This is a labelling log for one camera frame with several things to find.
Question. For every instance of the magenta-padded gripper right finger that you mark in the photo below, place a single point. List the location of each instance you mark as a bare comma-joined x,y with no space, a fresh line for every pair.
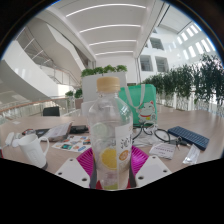
151,170

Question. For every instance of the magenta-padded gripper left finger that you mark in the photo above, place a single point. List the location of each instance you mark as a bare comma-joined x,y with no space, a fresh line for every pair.
71,171

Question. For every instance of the clear drink bottle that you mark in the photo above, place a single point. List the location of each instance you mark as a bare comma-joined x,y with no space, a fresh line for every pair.
110,133

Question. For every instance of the white paper leaflet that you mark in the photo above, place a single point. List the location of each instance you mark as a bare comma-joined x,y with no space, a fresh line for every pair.
162,150

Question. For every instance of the colourful sticker sheet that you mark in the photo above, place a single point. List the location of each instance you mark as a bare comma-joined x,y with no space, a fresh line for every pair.
71,144

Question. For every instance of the grey paper packet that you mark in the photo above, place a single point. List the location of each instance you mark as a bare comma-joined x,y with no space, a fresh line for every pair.
58,131

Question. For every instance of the clear plastic sachet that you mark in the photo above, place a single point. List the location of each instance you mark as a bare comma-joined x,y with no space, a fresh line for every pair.
191,155

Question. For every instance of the black flat pouch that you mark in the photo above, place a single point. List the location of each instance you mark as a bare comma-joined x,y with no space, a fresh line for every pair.
79,129

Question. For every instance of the white ceramic mug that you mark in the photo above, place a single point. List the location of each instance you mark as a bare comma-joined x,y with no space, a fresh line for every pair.
32,151

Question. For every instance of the black flat notebook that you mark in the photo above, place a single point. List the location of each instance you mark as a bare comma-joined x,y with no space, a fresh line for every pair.
40,132

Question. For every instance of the dark blue keyboard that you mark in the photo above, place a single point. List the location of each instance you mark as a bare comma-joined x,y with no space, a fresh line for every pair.
190,136

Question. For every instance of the black office chair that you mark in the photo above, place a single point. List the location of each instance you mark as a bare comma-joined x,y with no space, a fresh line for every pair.
51,111

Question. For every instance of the white chair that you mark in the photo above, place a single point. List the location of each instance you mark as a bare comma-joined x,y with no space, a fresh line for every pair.
86,108

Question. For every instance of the green tote bag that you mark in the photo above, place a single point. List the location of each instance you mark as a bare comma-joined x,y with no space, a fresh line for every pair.
146,100

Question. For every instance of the glass railing with wooden handrail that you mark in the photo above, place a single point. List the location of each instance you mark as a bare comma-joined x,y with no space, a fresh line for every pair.
30,108

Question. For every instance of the small potted plants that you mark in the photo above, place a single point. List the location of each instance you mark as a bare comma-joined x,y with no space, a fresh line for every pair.
78,93

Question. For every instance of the white planter cabinet with plants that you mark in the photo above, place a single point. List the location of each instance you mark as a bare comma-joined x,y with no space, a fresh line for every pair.
90,85

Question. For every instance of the row of green trees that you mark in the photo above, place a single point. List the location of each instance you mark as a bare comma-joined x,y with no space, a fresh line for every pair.
186,80

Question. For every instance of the ceiling strip lights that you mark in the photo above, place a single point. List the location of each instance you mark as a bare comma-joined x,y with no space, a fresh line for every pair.
110,26

